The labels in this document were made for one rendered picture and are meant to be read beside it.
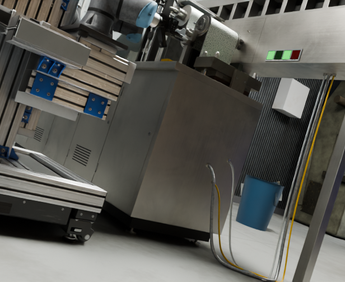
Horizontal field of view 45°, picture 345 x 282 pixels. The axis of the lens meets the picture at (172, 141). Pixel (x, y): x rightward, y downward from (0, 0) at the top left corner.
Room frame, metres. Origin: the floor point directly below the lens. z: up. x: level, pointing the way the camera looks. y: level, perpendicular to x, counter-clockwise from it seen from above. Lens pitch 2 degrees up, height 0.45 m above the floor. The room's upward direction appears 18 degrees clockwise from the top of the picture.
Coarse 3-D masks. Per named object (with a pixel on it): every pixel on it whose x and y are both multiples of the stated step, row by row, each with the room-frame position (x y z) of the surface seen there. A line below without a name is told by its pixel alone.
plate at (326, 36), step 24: (240, 24) 2.70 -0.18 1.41; (264, 24) 2.52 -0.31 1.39; (288, 24) 2.36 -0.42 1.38; (312, 24) 2.22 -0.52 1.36; (336, 24) 2.10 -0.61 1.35; (264, 48) 2.47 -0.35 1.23; (288, 48) 2.31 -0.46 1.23; (312, 48) 2.18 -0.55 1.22; (336, 48) 2.06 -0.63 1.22; (264, 72) 2.64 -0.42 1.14; (288, 72) 2.47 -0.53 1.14; (312, 72) 2.32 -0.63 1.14; (336, 72) 2.18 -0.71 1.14
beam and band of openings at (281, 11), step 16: (208, 0) 3.08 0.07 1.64; (224, 0) 2.92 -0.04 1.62; (240, 0) 2.78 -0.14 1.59; (256, 0) 2.66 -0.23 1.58; (272, 0) 2.56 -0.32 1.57; (288, 0) 2.43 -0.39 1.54; (304, 0) 2.32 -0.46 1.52; (320, 0) 2.32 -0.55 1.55; (336, 0) 2.20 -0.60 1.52; (224, 16) 2.95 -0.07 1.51; (240, 16) 2.83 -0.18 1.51; (256, 16) 2.61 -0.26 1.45
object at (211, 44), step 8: (208, 32) 2.42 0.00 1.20; (208, 40) 2.43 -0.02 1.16; (216, 40) 2.46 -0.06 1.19; (208, 48) 2.44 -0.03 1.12; (216, 48) 2.47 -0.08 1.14; (224, 48) 2.50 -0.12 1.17; (232, 48) 2.54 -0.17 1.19; (200, 56) 2.42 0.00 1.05; (208, 56) 2.45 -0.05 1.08; (224, 56) 2.52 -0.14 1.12
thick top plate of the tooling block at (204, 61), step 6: (198, 60) 2.33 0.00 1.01; (204, 60) 2.29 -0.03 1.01; (210, 60) 2.25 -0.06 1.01; (216, 60) 2.24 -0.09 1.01; (198, 66) 2.32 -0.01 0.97; (204, 66) 2.27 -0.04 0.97; (210, 66) 2.23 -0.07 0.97; (216, 66) 2.25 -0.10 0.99; (222, 66) 2.27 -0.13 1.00; (228, 66) 2.29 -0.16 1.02; (222, 72) 2.28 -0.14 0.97; (228, 72) 2.30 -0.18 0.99; (252, 78) 2.41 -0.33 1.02; (246, 84) 2.39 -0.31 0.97; (252, 84) 2.42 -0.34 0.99; (258, 84) 2.44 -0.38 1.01; (252, 90) 2.47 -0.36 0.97; (258, 90) 2.45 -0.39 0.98
